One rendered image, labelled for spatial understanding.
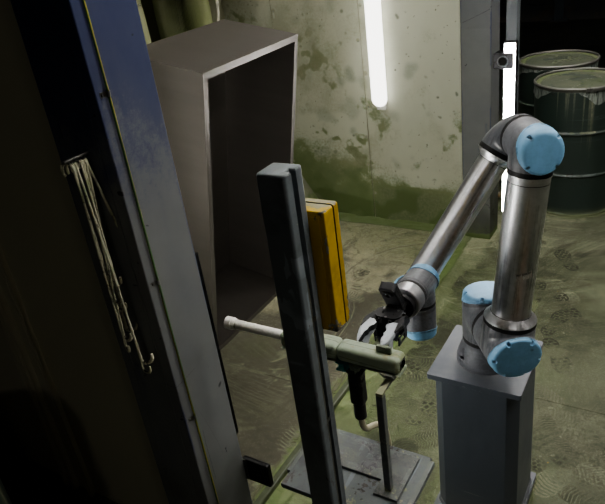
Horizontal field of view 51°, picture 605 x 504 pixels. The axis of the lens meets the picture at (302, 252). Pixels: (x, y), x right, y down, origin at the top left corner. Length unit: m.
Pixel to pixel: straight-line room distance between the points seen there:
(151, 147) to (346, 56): 2.94
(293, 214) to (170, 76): 1.19
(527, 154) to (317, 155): 3.12
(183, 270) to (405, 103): 2.83
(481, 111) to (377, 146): 0.76
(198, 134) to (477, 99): 2.27
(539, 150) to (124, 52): 1.00
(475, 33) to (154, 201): 2.80
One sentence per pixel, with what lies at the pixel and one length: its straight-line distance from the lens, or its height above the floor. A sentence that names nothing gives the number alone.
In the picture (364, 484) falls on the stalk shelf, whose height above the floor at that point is 0.79.
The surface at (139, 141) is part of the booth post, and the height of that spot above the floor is 1.62.
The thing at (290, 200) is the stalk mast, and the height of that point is 1.59.
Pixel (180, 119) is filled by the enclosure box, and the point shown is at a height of 1.48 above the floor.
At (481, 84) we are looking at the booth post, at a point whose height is 1.03.
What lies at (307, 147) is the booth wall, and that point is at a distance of 4.70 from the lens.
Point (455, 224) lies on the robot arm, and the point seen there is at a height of 1.19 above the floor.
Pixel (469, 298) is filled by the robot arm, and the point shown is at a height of 0.91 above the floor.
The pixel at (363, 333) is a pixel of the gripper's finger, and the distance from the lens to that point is 1.59.
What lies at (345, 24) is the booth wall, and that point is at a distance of 4.32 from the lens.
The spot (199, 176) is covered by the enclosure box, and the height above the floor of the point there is 1.27.
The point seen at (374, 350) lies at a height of 1.14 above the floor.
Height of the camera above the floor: 2.00
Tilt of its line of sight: 27 degrees down
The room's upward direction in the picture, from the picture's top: 8 degrees counter-clockwise
